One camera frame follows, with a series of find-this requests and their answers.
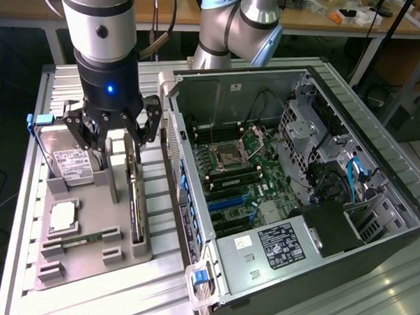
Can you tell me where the silver CPU chip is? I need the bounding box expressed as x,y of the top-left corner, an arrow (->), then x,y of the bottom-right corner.
48,201 -> 79,233

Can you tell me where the open metal socket cover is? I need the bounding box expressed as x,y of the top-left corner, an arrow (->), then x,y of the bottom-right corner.
238,124 -> 270,155

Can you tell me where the blue case latch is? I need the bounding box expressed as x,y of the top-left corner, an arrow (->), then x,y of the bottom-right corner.
190,268 -> 208,287

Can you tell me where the wooden desk with clutter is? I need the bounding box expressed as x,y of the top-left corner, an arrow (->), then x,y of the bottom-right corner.
279,0 -> 420,89

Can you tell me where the silver hard disk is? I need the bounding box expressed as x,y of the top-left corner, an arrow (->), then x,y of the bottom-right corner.
33,123 -> 104,189

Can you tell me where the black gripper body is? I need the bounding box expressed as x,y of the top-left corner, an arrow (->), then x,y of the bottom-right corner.
74,47 -> 146,131

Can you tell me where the black hanging robot cable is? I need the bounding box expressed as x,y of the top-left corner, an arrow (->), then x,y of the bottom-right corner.
136,0 -> 182,59

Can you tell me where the CPU socket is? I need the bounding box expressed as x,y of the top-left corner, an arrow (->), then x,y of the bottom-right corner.
210,141 -> 247,173

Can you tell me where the grey parts rack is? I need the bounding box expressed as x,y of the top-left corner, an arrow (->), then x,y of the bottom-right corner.
26,134 -> 155,292

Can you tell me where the black slanted stand pole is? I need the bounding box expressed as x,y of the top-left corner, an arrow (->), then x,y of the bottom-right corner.
343,0 -> 420,86

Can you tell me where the green RAM stick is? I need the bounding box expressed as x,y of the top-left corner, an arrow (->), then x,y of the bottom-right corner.
59,231 -> 107,247

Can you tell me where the green graphics card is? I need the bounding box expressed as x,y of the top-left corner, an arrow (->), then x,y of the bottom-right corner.
123,131 -> 147,244

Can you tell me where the black expansion slot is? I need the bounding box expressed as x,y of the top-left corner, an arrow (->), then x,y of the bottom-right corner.
212,215 -> 251,236

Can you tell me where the black plastic air shroud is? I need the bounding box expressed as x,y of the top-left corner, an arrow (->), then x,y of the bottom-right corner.
289,199 -> 368,260

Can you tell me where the grey case handle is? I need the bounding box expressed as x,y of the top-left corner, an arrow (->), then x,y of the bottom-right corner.
183,261 -> 218,312

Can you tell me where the blue data wire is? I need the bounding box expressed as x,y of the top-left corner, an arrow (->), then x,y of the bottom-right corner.
345,156 -> 374,205

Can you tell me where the grey power supply unit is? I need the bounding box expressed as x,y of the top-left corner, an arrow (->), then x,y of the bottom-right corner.
213,216 -> 329,295

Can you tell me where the blue disk caddy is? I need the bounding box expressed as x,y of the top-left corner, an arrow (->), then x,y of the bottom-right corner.
26,112 -> 67,162

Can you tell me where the silver metal disk bay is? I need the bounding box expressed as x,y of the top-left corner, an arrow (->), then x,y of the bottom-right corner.
276,95 -> 337,164

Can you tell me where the black installed RAM stick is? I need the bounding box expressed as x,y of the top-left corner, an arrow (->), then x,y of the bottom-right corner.
206,167 -> 265,192

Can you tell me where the black looped wire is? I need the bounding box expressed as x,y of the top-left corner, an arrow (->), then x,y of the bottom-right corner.
240,86 -> 287,130

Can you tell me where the open black PC case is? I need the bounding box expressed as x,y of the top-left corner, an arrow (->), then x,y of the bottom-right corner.
156,59 -> 420,315

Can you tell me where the long blue expansion slot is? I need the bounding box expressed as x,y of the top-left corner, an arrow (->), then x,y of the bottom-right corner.
205,193 -> 247,213

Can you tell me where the green motherboard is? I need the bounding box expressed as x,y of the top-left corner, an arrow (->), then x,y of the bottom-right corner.
189,121 -> 302,240

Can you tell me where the wooden desk with white frame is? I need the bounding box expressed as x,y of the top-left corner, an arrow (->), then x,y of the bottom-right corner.
0,0 -> 203,68

